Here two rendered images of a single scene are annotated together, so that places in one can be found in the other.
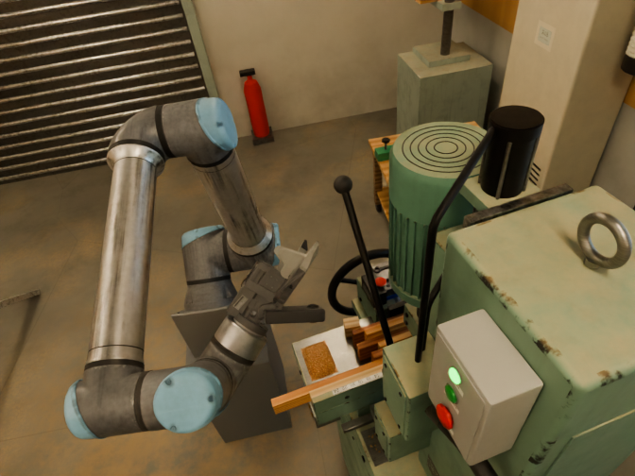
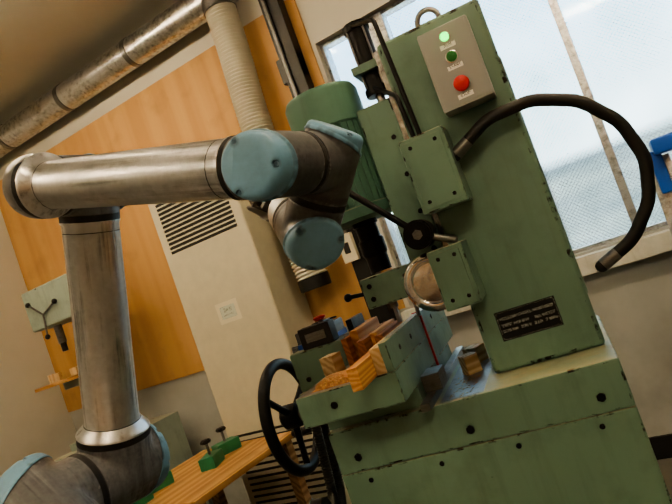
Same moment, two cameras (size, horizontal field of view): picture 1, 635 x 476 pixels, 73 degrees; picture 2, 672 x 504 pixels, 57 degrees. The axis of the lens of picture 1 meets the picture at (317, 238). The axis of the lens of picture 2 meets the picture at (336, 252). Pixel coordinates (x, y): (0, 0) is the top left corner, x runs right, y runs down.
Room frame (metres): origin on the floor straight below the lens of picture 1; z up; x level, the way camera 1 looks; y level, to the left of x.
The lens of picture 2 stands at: (-0.11, 1.04, 1.09)
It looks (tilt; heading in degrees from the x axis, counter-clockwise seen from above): 2 degrees up; 302
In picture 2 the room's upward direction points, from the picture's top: 20 degrees counter-clockwise
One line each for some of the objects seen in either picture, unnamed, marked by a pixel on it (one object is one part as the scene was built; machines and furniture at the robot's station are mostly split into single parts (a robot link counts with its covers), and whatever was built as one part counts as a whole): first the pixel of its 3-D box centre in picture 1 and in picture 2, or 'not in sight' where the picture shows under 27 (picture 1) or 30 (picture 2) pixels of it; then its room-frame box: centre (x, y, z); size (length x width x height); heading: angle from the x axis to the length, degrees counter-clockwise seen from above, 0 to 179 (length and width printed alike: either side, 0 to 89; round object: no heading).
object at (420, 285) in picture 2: not in sight; (433, 281); (0.42, -0.13, 1.02); 0.12 x 0.03 x 0.12; 13
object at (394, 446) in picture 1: (401, 426); (456, 274); (0.36, -0.11, 1.02); 0.09 x 0.07 x 0.12; 103
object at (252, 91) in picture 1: (255, 106); not in sight; (3.39, 0.34, 0.30); 0.19 x 0.18 x 0.60; 5
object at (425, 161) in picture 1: (437, 221); (341, 158); (0.57, -0.22, 1.35); 0.18 x 0.18 x 0.31
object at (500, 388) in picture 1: (475, 389); (456, 67); (0.23, -0.15, 1.40); 0.10 x 0.06 x 0.16; 13
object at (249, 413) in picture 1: (242, 372); not in sight; (0.97, 0.40, 0.28); 0.30 x 0.30 x 0.55; 5
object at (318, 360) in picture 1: (318, 358); (337, 377); (0.60, 0.04, 0.91); 0.10 x 0.07 x 0.02; 13
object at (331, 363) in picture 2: (351, 327); (332, 364); (0.67, -0.06, 0.92); 0.04 x 0.03 x 0.04; 92
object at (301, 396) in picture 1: (389, 363); (395, 342); (0.55, -0.13, 0.92); 0.60 x 0.02 x 0.04; 103
